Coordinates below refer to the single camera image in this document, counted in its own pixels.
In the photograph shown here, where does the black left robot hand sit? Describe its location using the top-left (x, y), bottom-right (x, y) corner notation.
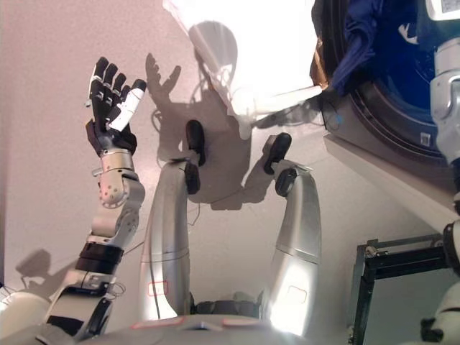
top-left (85, 56), bottom-right (147, 157)

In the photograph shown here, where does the dark blue garment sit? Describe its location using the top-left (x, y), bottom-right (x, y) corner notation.
top-left (329, 0), bottom-right (441, 97)

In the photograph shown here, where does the white laundry basket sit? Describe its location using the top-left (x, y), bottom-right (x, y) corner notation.
top-left (161, 0), bottom-right (326, 140)

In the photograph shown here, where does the dark grey washing machine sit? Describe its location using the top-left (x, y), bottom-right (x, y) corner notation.
top-left (310, 0), bottom-right (460, 167)

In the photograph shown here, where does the silver left robot leg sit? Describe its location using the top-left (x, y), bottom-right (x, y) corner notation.
top-left (138, 157), bottom-right (203, 321)

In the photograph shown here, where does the silver robot leg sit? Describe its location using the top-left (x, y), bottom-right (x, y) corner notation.
top-left (265, 161), bottom-right (322, 325)
top-left (138, 157), bottom-right (203, 321)

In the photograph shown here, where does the black right robot foot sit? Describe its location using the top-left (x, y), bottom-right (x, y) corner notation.
top-left (262, 132), bottom-right (293, 174)

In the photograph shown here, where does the silver right robot leg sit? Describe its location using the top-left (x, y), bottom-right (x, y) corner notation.
top-left (265, 161), bottom-right (322, 325)

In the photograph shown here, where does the grey robot torso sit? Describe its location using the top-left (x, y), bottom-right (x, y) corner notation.
top-left (35, 290), bottom-right (324, 345)

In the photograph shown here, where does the black metal frame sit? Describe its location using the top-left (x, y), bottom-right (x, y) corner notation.
top-left (346, 232), bottom-right (454, 345)

